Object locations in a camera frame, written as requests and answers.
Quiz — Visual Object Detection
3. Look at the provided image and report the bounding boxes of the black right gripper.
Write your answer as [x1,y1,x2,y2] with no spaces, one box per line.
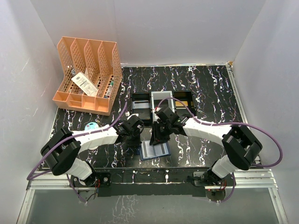
[150,121,173,146]

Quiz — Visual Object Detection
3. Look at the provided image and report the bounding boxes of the blue card holder wallet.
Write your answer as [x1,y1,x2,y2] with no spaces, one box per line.
[137,140,171,161]

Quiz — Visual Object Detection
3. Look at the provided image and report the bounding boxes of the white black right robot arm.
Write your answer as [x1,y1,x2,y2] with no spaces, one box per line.
[150,106,263,185]

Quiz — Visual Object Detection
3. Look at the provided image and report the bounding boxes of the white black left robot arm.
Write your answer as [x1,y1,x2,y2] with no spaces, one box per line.
[41,115,144,187]

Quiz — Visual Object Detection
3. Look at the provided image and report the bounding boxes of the silver card in bin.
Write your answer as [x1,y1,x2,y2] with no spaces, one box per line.
[132,100,150,110]

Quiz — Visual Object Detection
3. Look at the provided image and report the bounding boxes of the gold card in bin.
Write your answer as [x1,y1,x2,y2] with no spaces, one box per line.
[175,101,188,108]

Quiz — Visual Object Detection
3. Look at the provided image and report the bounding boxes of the black left bin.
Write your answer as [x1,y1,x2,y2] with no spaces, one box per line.
[130,92,152,126]

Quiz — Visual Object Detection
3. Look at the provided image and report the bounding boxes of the black bin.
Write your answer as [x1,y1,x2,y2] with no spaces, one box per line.
[130,92,152,126]
[173,91,196,116]

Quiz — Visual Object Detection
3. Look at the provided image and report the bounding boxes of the round teal tape roll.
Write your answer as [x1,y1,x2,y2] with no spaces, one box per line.
[84,121,100,150]

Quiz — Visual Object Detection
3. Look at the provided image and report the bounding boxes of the white middle bin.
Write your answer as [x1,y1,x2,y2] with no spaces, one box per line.
[150,91,175,121]

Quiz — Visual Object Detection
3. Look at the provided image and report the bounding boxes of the black right bin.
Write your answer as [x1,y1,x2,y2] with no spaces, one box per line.
[173,91,196,116]

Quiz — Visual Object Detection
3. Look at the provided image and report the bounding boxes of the white labelled paper packet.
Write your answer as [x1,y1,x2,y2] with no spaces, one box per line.
[71,72,98,97]

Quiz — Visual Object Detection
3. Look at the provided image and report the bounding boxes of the orange plastic file organizer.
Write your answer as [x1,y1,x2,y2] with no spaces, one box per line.
[53,37,122,116]

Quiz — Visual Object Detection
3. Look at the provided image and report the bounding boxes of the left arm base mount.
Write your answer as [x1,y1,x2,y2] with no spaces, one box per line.
[71,171,111,188]

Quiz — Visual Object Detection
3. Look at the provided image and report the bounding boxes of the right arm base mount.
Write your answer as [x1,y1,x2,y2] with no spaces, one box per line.
[186,171,235,187]

